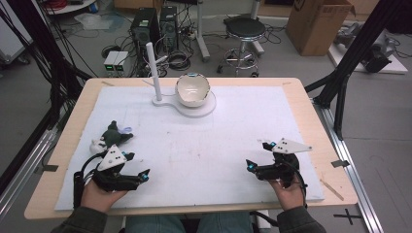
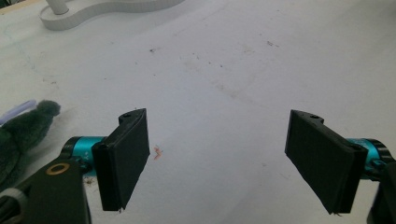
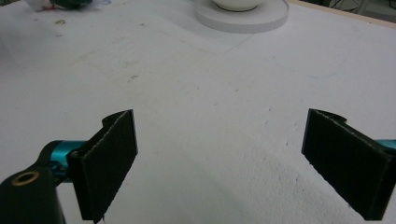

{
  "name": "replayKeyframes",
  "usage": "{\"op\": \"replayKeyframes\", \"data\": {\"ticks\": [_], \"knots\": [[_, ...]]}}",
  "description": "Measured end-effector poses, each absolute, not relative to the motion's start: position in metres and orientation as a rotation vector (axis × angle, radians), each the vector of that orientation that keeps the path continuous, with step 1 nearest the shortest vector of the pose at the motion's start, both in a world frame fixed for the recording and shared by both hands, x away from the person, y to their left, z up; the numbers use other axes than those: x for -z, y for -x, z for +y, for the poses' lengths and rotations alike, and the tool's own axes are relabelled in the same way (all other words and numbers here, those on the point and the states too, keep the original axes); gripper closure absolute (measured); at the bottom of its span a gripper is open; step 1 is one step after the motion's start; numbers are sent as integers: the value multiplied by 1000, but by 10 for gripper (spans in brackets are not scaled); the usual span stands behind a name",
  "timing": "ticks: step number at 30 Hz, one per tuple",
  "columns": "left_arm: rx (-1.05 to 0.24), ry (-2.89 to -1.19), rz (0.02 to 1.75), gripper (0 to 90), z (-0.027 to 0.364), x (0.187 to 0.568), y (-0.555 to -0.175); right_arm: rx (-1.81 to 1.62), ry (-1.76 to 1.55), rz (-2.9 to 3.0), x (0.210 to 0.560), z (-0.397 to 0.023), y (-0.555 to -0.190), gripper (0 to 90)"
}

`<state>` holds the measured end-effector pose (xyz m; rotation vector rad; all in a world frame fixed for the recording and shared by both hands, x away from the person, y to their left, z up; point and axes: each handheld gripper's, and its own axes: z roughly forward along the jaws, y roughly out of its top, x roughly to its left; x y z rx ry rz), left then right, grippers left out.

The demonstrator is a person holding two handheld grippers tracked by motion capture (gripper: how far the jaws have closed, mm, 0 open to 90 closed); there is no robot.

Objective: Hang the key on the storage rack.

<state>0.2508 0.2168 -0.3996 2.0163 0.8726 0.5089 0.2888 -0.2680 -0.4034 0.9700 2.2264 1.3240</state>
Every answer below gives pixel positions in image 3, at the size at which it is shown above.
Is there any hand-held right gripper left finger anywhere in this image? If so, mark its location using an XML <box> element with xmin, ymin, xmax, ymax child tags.
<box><xmin>37</xmin><ymin>108</ymin><xmax>139</xmax><ymax>224</ymax></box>

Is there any dark green and white object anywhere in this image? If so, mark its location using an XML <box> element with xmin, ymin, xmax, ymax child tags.
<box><xmin>24</xmin><ymin>0</ymin><xmax>94</xmax><ymax>12</ymax></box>

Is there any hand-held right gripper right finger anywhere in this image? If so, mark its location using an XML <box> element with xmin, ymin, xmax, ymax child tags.
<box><xmin>301</xmin><ymin>107</ymin><xmax>396</xmax><ymax>221</ymax></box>

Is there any white bowl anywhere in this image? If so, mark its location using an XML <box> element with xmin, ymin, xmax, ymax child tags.
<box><xmin>212</xmin><ymin>0</ymin><xmax>265</xmax><ymax>12</ymax></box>

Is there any white round coaster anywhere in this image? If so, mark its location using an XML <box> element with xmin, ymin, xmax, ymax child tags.
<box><xmin>193</xmin><ymin>0</ymin><xmax>290</xmax><ymax>35</ymax></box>

